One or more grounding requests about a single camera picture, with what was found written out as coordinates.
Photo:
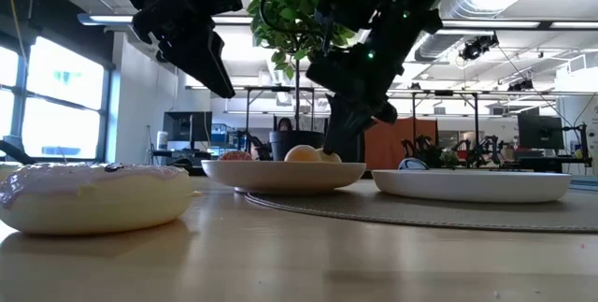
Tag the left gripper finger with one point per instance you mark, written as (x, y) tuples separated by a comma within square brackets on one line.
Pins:
[(205, 66)]

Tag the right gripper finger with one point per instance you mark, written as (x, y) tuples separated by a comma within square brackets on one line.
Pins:
[(343, 126)]

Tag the small yellow donut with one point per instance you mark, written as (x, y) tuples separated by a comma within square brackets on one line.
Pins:
[(332, 157)]

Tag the small orange donut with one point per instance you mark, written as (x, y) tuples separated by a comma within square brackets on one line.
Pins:
[(303, 153)]

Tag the small pink donut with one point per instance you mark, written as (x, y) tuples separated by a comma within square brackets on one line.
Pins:
[(236, 156)]

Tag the large pale pink donut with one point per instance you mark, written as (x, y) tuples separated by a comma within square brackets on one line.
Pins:
[(93, 199)]

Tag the background black robot arm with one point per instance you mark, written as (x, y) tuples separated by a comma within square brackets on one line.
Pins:
[(481, 150), (422, 151)]

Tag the green plant in black pot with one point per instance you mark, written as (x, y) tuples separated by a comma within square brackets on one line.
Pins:
[(296, 145)]

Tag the orange partition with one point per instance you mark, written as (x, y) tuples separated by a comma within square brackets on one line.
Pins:
[(397, 145)]

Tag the person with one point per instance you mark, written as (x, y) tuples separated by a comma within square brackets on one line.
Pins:
[(284, 125)]

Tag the black computer monitor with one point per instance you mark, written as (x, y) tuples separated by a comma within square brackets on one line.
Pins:
[(539, 131), (187, 126)]

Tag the long ceiling light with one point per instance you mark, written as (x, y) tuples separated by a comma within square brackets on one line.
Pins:
[(107, 18), (490, 24)]

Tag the beige plate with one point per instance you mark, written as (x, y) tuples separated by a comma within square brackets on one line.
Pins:
[(280, 178)]

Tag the white jug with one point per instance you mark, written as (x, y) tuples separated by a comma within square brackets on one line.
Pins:
[(162, 140)]

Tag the round grey mat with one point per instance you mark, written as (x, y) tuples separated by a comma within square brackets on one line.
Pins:
[(420, 215)]

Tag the white plate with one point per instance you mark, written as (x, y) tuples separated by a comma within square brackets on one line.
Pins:
[(472, 187)]

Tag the hanging black ceiling camera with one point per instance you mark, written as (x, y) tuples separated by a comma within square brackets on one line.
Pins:
[(476, 48)]

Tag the black table frame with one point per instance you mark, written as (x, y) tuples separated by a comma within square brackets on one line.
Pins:
[(16, 152)]

